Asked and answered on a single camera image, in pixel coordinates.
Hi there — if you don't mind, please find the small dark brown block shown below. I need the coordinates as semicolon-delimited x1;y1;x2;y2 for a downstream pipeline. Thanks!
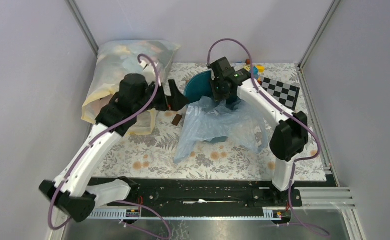
171;114;182;126

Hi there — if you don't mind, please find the colourful toy block vehicle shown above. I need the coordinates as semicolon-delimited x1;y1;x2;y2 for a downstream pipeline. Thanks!
253;65;265;84

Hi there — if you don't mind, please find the light blue plastic bag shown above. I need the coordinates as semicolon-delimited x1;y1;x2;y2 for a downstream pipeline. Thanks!
173;96;268;164

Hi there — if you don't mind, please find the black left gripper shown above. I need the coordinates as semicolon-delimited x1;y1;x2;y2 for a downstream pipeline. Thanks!
134;79;190;115

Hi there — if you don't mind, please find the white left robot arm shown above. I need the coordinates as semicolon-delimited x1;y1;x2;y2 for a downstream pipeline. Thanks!
39;73;188;223

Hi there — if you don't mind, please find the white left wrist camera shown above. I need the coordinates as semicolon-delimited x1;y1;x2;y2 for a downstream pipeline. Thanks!
141;62;163;82

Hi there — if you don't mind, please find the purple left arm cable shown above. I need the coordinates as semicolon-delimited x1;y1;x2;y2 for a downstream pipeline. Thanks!
47;53;173;240

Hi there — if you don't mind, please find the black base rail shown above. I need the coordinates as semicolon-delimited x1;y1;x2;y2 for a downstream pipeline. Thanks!
87;177;338;220

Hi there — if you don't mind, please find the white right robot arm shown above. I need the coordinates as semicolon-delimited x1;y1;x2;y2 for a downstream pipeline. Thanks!
207;57;308;206

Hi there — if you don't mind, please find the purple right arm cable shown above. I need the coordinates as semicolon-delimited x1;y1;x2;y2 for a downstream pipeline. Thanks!
206;38;331;239

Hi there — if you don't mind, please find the teal plastic trash bin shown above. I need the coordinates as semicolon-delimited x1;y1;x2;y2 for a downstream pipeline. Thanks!
184;69;242;145

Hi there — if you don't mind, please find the large clear bag of trash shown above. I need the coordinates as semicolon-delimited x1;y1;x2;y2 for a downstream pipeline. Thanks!
81;40;179;135

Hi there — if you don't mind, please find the black chess board box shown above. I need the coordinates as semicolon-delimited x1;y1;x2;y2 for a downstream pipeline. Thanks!
257;77;300;110

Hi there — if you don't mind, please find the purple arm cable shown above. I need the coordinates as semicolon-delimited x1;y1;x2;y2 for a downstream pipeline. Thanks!
47;53;173;240
206;38;331;239

